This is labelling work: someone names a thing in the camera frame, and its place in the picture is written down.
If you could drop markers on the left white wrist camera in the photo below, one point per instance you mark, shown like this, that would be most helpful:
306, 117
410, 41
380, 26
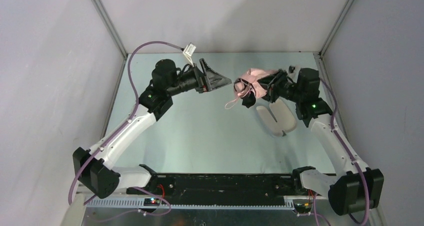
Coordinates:
188, 52

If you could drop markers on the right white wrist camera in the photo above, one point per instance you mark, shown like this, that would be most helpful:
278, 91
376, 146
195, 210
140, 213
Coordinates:
293, 69

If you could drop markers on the open grey umbrella case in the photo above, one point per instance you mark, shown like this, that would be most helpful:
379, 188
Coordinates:
277, 118

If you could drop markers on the pink black folding umbrella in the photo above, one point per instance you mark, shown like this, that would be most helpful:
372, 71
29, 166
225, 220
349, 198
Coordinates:
247, 87

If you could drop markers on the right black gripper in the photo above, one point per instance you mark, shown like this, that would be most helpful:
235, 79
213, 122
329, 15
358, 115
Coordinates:
273, 86

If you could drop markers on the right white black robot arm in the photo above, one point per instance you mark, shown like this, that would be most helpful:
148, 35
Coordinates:
355, 187

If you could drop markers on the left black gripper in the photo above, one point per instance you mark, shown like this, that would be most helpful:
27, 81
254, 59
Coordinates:
202, 81

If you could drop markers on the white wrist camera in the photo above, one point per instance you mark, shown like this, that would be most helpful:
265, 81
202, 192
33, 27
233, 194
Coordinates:
188, 52
293, 69

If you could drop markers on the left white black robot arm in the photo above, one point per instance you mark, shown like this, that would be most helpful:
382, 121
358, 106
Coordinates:
96, 167

